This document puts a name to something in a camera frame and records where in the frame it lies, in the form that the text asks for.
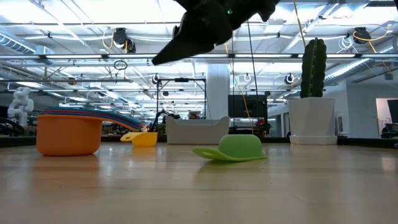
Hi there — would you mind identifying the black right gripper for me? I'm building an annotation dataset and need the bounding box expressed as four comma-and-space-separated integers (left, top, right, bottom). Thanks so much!
151, 0, 249, 65

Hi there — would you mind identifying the yellow measuring cup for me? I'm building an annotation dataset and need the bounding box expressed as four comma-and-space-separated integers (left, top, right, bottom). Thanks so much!
120, 132, 159, 147

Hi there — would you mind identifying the green measuring cup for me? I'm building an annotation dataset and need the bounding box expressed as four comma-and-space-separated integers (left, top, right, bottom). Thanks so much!
192, 134, 268, 162

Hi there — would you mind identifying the medium blue measuring cup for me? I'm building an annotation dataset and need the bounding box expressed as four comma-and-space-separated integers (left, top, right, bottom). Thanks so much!
39, 110, 144, 129

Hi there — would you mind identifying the large orange measuring cup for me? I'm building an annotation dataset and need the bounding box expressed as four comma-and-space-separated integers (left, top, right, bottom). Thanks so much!
36, 113, 144, 157

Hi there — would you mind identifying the light grey plastic basket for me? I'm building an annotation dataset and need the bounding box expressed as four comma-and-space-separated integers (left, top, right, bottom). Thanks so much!
165, 116, 230, 145

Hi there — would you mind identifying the black monitor screen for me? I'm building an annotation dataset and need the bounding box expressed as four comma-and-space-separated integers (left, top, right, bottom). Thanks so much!
228, 95, 269, 119

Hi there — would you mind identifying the green cactus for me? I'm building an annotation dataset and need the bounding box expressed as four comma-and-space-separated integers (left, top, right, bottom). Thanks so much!
300, 37, 327, 99

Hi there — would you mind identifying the white plant pot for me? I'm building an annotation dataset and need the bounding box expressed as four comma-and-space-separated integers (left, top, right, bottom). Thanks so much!
288, 97, 338, 146

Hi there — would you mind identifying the white humanoid robot figure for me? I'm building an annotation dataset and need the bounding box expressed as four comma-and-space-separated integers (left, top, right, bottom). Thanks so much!
7, 86, 35, 127

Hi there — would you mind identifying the black metal rack frame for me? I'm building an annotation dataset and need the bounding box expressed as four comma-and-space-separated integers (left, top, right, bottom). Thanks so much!
156, 77, 207, 121

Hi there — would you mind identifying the black hanging cable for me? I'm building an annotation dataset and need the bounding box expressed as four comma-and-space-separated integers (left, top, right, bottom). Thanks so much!
246, 20, 260, 96

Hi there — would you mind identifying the yellow hanging cable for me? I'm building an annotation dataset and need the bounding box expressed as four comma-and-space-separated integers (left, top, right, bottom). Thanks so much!
293, 0, 308, 50

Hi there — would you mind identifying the dark wall screen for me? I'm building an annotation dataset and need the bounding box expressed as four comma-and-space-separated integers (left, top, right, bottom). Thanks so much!
387, 99, 398, 124

